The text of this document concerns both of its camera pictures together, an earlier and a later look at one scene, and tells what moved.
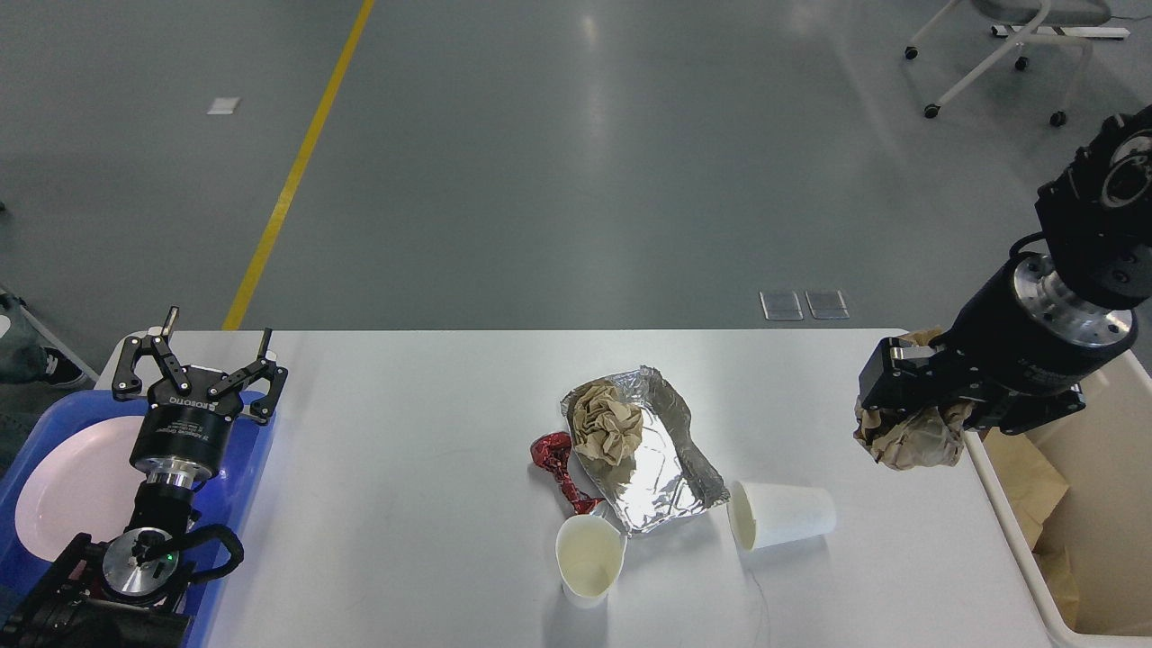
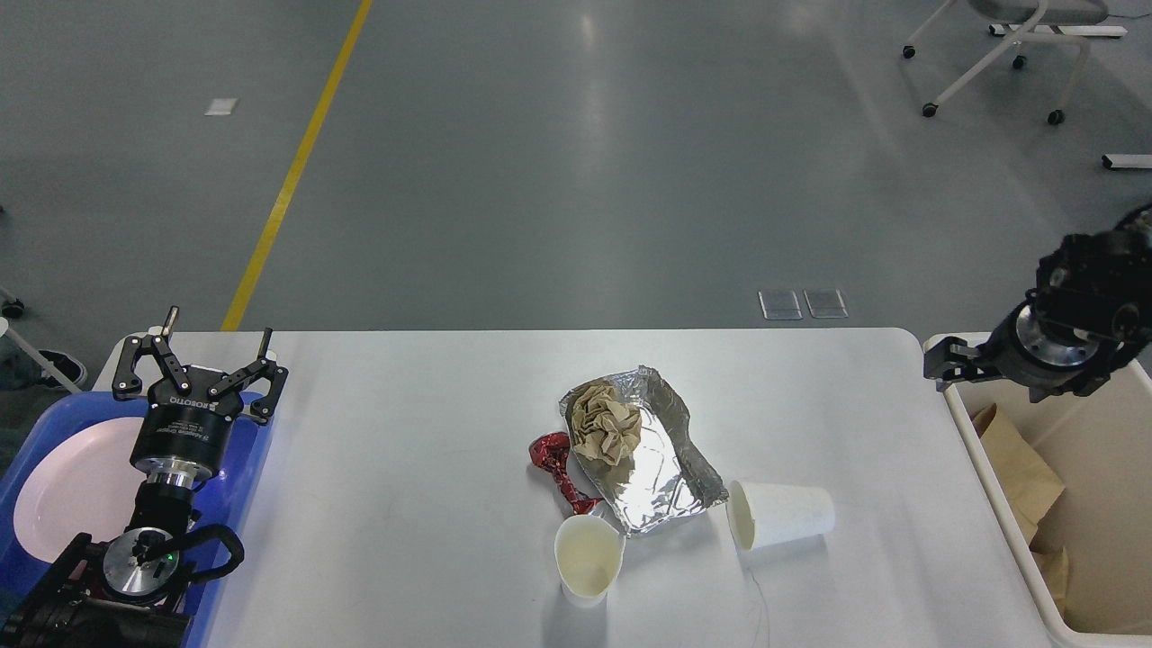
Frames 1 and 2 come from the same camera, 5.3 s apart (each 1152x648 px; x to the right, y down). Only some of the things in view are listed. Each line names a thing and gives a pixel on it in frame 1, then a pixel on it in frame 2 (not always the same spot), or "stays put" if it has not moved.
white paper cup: [765, 514] stays put
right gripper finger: [899, 376] → [951, 360]
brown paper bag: [1031, 482] stays put
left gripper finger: [127, 382] stays put
